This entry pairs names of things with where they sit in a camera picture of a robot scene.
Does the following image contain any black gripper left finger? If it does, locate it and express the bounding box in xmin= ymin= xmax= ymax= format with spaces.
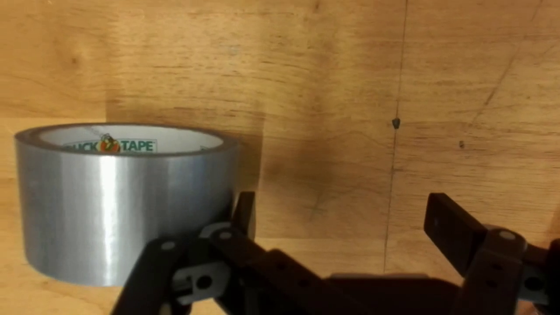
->
xmin=110 ymin=191 xmax=329 ymax=315

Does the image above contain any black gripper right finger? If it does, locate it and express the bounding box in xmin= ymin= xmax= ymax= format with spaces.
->
xmin=423 ymin=193 xmax=560 ymax=315

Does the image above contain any gray duct tape roll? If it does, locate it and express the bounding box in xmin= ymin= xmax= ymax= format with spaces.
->
xmin=14 ymin=121 xmax=241 ymax=289

